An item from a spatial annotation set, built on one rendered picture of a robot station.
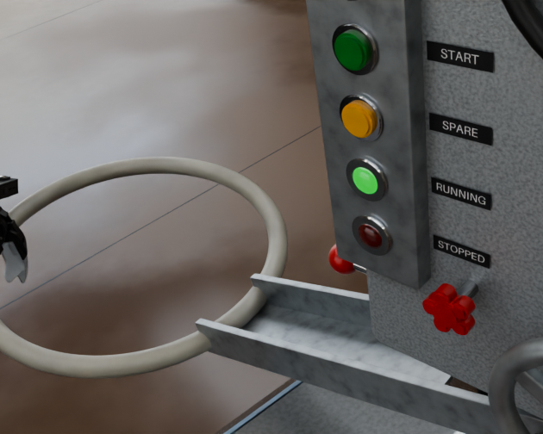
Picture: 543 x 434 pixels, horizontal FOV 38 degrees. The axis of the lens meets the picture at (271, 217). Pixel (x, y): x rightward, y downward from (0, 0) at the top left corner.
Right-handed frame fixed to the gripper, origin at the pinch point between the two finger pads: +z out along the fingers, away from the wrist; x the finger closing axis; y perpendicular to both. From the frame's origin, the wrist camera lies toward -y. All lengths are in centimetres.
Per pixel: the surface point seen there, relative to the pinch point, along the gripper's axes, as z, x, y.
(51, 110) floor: 108, -115, -223
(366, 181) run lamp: -51, 63, 40
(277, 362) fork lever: -12, 51, 25
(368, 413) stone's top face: 0, 61, 22
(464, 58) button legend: -61, 69, 41
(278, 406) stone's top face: 1, 49, 22
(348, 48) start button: -61, 62, 39
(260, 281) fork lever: -9.4, 45.4, 8.6
